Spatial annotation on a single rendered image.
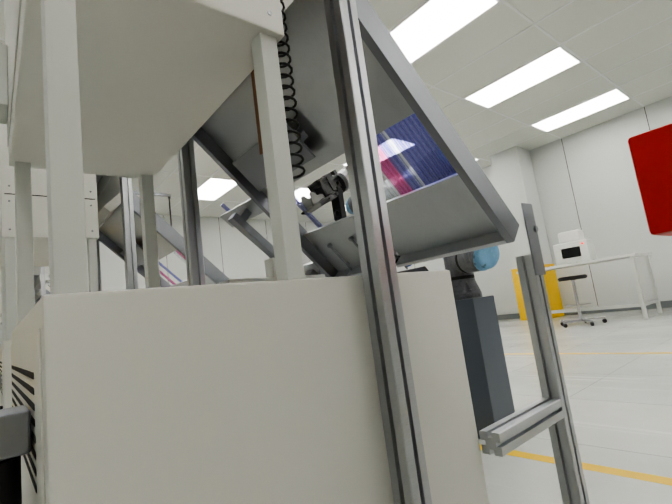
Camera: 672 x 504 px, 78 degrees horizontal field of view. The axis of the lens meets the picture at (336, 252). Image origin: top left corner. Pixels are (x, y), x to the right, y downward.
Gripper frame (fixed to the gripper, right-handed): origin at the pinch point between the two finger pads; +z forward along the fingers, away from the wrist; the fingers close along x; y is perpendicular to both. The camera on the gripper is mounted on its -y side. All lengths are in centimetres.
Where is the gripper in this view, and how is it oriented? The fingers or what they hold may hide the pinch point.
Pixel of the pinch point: (307, 212)
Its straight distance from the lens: 138.6
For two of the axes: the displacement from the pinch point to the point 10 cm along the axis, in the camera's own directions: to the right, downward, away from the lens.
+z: -5.9, 5.1, -6.2
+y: -5.1, -8.4, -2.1
